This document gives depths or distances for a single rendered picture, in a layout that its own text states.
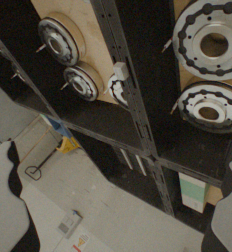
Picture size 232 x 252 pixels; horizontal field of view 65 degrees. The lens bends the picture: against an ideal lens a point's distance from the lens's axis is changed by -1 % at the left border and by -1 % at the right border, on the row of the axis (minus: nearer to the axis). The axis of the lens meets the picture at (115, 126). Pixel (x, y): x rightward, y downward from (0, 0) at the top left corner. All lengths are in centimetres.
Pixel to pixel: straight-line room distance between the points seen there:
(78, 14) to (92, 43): 6
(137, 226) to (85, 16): 331
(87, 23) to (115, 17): 19
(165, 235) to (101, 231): 107
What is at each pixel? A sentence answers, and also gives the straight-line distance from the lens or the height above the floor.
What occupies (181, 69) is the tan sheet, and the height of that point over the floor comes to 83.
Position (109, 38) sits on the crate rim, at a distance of 22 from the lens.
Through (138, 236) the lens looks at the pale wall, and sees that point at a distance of 345.
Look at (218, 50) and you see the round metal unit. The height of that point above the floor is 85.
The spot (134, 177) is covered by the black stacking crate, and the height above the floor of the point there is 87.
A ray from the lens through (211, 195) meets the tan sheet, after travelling 68.
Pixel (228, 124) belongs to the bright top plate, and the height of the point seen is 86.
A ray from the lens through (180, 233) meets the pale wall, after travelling 343.
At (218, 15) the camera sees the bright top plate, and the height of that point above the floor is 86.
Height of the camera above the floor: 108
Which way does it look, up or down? 25 degrees down
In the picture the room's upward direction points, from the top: 143 degrees counter-clockwise
